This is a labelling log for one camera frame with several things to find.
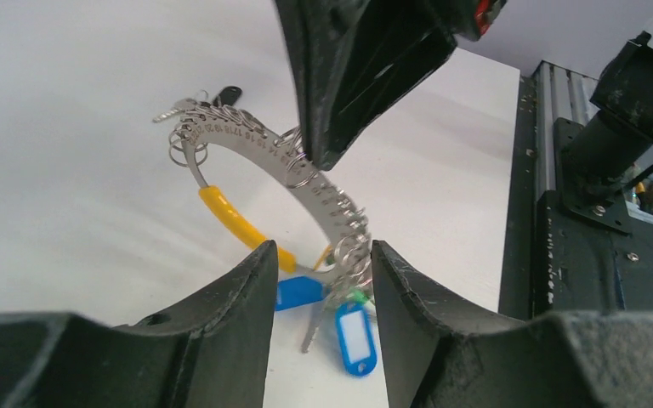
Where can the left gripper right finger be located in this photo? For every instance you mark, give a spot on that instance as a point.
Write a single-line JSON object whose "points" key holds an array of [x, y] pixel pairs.
{"points": [[441, 350]]}

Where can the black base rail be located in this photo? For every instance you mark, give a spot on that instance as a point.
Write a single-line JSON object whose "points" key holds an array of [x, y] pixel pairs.
{"points": [[558, 254]]}

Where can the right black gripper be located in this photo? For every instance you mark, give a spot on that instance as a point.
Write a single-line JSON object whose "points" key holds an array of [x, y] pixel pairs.
{"points": [[353, 60]]}

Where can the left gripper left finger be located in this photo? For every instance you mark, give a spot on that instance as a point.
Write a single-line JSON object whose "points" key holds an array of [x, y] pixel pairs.
{"points": [[210, 349]]}

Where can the large keyring with yellow handle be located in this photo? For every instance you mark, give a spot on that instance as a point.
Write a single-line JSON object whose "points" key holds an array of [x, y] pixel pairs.
{"points": [[280, 156]]}

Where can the green key tag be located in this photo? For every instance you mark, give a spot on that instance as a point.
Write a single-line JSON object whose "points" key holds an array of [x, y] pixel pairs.
{"points": [[355, 296]]}

